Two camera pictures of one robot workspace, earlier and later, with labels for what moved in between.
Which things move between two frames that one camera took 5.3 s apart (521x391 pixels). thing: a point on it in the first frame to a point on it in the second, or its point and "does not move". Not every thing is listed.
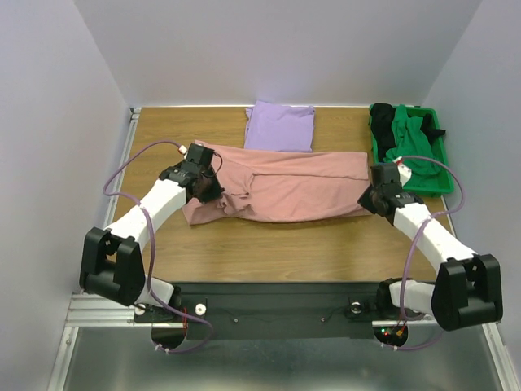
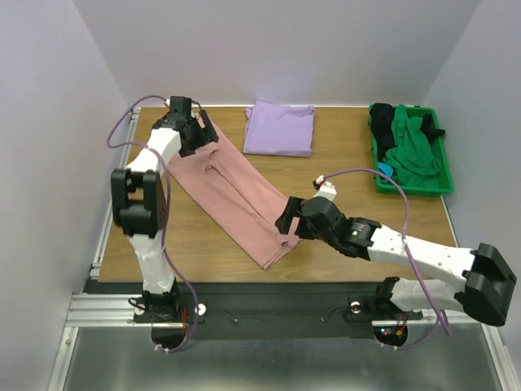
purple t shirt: x=279 y=127 does not move
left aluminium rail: x=88 y=310 does not move
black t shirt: x=382 y=116 does not move
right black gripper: x=371 y=199 to x=299 y=220
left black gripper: x=217 y=191 to x=206 y=133
